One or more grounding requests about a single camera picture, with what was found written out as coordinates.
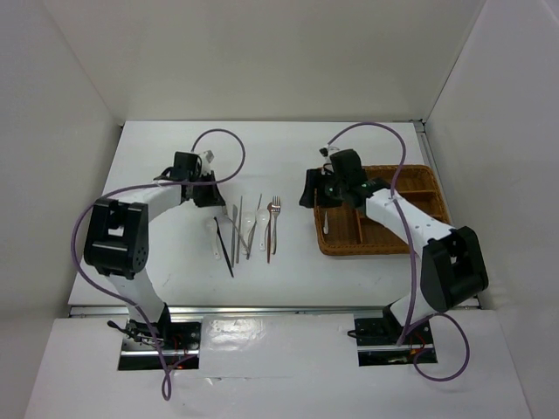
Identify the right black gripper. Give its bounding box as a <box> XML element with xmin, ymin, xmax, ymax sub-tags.
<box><xmin>298</xmin><ymin>168</ymin><xmax>348</xmax><ymax>208</ymax></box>

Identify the white ceramic spoon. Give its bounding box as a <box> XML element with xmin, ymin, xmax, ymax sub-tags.
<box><xmin>205</xmin><ymin>218</ymin><xmax>221</xmax><ymax>260</ymax></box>
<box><xmin>257</xmin><ymin>208</ymin><xmax>270</xmax><ymax>251</ymax></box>
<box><xmin>241</xmin><ymin>211</ymin><xmax>255</xmax><ymax>254</ymax></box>

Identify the silver knife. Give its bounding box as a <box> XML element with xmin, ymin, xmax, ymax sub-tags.
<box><xmin>228</xmin><ymin>203</ymin><xmax>238</xmax><ymax>267</ymax></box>

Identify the small silver fork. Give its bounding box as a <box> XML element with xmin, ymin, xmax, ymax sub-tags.
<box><xmin>322</xmin><ymin>210</ymin><xmax>329</xmax><ymax>236</ymax></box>

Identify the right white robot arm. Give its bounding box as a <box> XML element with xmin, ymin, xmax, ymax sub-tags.
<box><xmin>300</xmin><ymin>147</ymin><xmax>488</xmax><ymax>344</ymax></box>

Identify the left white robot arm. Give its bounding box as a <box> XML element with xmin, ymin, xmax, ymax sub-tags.
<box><xmin>84</xmin><ymin>150</ymin><xmax>225</xmax><ymax>348</ymax></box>

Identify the silver chopstick left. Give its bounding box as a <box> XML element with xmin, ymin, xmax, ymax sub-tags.
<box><xmin>235</xmin><ymin>196</ymin><xmax>243</xmax><ymax>264</ymax></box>

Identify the silver chopstick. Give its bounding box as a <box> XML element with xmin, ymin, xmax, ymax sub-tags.
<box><xmin>235</xmin><ymin>196</ymin><xmax>243</xmax><ymax>264</ymax></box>
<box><xmin>245</xmin><ymin>193</ymin><xmax>263</xmax><ymax>261</ymax></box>

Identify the wicker divided tray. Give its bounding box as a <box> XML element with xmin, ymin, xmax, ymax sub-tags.
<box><xmin>314</xmin><ymin>165</ymin><xmax>450</xmax><ymax>257</ymax></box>

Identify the silver chopstick right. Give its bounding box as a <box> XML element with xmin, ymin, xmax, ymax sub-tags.
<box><xmin>245</xmin><ymin>193</ymin><xmax>263</xmax><ymax>261</ymax></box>

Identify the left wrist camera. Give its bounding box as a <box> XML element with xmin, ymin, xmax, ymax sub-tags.
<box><xmin>198</xmin><ymin>150</ymin><xmax>215</xmax><ymax>172</ymax></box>

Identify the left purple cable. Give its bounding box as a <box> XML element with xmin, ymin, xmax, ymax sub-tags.
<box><xmin>70</xmin><ymin>128</ymin><xmax>246</xmax><ymax>402</ymax></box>

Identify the purple cable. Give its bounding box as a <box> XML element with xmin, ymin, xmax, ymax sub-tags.
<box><xmin>70</xmin><ymin>128</ymin><xmax>246</xmax><ymax>402</ymax></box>
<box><xmin>325</xmin><ymin>121</ymin><xmax>471</xmax><ymax>383</ymax></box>

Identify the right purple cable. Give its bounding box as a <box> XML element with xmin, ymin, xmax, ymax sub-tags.
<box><xmin>325</xmin><ymin>121</ymin><xmax>471</xmax><ymax>383</ymax></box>

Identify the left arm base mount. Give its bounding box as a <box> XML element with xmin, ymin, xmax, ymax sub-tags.
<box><xmin>107</xmin><ymin>320</ymin><xmax>202</xmax><ymax>371</ymax></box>

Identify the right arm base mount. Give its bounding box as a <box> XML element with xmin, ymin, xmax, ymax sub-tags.
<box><xmin>347</xmin><ymin>318</ymin><xmax>438</xmax><ymax>367</ymax></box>

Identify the aluminium table rail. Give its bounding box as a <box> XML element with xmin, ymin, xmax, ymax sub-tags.
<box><xmin>69</xmin><ymin>306</ymin><xmax>383</xmax><ymax>317</ymax></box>

